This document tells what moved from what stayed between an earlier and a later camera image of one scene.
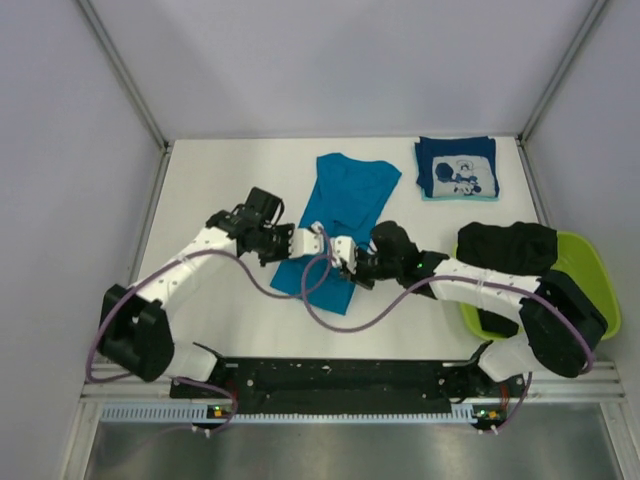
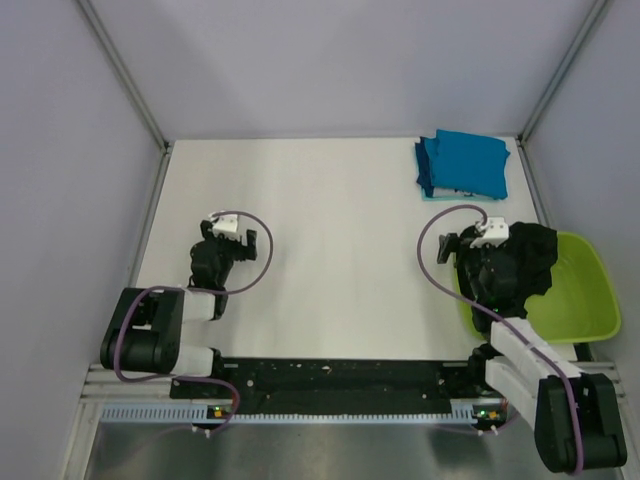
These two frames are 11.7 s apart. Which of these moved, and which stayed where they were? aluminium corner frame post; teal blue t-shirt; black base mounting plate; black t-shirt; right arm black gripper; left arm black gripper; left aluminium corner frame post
Moved: left arm black gripper; right arm black gripper; teal blue t-shirt
Stayed: left aluminium corner frame post; black base mounting plate; aluminium corner frame post; black t-shirt
